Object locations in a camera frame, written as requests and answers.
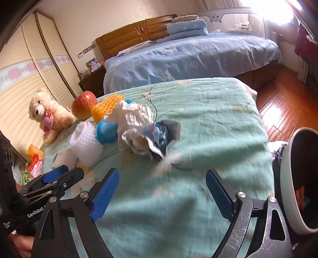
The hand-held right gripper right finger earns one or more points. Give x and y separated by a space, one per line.
219 196

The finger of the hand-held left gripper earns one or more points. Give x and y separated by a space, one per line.
56 172
72 177

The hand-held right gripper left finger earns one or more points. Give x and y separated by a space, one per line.
104 196

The white foam fruit net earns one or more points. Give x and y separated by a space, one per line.
84 141

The blue foam fruit net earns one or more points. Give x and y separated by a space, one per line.
106 131

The white rimmed black bin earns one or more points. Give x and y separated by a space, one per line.
288 186

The orange foam fruit net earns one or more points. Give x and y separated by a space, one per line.
104 109

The white paper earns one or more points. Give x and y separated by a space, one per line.
134 124

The person's left hand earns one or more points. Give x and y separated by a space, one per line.
19 244

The pink candy bag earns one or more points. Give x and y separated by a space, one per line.
34 166

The orange snack packet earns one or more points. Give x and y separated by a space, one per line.
34 150

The cream teddy bear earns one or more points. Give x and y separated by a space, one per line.
47 114

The red apple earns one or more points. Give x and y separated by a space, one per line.
83 104

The green floral blanket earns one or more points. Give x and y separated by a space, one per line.
198 124

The dark wooden nightstand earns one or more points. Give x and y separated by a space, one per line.
93 79

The cream sliding door wardrobe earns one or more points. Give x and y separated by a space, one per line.
37 62

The bed with blue sheet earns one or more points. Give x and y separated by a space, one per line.
186 57

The blue printed pillow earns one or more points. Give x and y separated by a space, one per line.
134 48

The wooden headboard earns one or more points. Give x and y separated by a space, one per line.
124 37

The grey striped curtain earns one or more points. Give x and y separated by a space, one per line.
308 73

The white radiator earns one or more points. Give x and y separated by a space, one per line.
274 36

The dark red hanging coat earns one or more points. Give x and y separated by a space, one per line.
305 47

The folded blue quilt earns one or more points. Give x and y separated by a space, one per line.
187 27

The beige patterned pillow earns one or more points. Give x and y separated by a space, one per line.
185 17

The photo frame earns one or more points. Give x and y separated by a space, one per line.
92 65

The wall switch panel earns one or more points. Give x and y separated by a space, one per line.
87 49

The white bed guard rail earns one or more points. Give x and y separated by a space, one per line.
236 18

